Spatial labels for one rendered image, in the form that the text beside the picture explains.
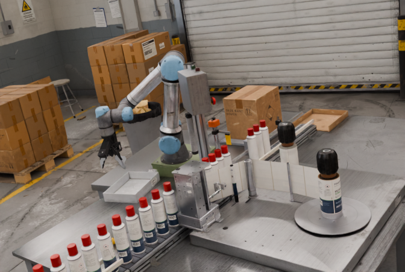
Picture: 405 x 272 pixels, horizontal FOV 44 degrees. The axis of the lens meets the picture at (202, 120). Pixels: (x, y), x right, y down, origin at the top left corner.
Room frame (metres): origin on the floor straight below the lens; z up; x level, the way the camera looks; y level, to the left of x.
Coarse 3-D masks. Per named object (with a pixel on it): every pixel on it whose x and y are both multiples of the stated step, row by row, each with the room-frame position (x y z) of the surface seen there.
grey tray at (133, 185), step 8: (128, 176) 2.66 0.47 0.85; (136, 176) 2.65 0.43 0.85; (144, 176) 2.63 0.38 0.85; (152, 176) 2.61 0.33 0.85; (120, 184) 2.58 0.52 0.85; (128, 184) 2.60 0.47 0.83; (136, 184) 2.58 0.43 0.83; (144, 184) 2.56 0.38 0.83; (152, 184) 2.51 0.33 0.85; (104, 192) 2.44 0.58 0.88; (112, 192) 2.50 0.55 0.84; (120, 192) 2.50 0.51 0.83; (128, 192) 2.48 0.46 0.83; (136, 192) 2.37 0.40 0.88; (144, 192) 2.43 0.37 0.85; (112, 200) 2.41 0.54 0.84; (120, 200) 2.39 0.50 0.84; (128, 200) 2.37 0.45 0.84; (136, 200) 2.35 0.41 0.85
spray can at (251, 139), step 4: (248, 128) 2.48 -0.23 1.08; (252, 128) 2.47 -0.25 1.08; (248, 132) 2.46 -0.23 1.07; (252, 132) 2.46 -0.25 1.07; (248, 136) 2.47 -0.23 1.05; (252, 136) 2.46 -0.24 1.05; (248, 140) 2.46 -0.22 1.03; (252, 140) 2.45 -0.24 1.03; (256, 140) 2.47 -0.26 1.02; (248, 144) 2.46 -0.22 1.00; (252, 144) 2.45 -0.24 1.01; (256, 144) 2.46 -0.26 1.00; (248, 148) 2.47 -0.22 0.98; (252, 148) 2.45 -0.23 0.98; (256, 148) 2.46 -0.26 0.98; (248, 152) 2.48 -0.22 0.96; (252, 152) 2.45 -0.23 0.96; (256, 152) 2.46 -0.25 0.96; (252, 156) 2.45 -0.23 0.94; (256, 156) 2.45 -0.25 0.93
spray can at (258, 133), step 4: (256, 124) 2.53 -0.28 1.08; (256, 128) 2.51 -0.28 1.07; (256, 132) 2.51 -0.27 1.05; (260, 132) 2.51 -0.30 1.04; (256, 136) 2.50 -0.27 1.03; (260, 136) 2.50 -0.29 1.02; (260, 140) 2.50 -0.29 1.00; (260, 144) 2.50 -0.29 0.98; (260, 148) 2.50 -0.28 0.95; (260, 152) 2.50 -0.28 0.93; (260, 156) 2.50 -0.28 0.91
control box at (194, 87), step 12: (180, 72) 2.33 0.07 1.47; (192, 72) 2.28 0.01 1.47; (204, 72) 2.24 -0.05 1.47; (180, 84) 2.35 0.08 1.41; (192, 84) 2.22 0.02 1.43; (204, 84) 2.23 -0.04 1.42; (192, 96) 2.22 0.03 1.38; (204, 96) 2.23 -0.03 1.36; (192, 108) 2.22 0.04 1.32; (204, 108) 2.23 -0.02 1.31
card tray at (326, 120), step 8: (312, 112) 3.28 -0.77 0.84; (320, 112) 3.25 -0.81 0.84; (328, 112) 3.21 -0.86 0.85; (336, 112) 3.17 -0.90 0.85; (344, 112) 3.14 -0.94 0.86; (296, 120) 3.10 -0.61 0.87; (304, 120) 3.17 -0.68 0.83; (320, 120) 3.12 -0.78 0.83; (328, 120) 3.09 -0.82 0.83; (336, 120) 2.98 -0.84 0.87; (320, 128) 2.97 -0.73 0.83; (328, 128) 2.94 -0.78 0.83
